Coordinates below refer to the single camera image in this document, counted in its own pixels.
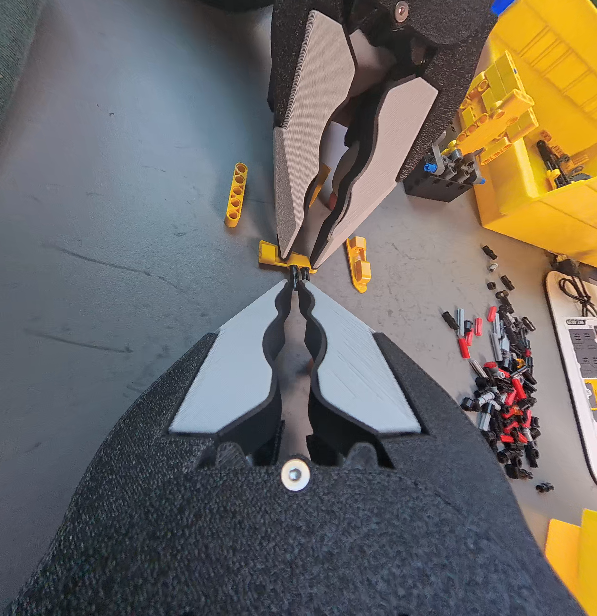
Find black cable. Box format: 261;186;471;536
558;277;597;318

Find yellow plastic bin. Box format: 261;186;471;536
472;0;597;269
544;509;597;616

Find sticker sheet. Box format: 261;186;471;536
565;317;597;441

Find medium yellow lego beam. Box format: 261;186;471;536
224;163;248;228

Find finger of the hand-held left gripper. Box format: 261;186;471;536
309;74;439;270
272;10;358;261

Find black and yellow lego model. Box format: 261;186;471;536
403;50;540;202

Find black power adapter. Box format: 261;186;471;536
551;255;585;277

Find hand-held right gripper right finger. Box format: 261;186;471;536
297;280;423;466

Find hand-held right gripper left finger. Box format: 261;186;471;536
168;279;294;466

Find long black lego beam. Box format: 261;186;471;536
536;140;576;188

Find wooden book stand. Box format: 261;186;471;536
545;269;597;492

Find short yellow lego beam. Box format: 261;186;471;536
308;164;332;209

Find pile of small lego pins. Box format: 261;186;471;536
441;244;542;480

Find yellow lego connector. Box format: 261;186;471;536
258;240;317;275
345;236;372;294

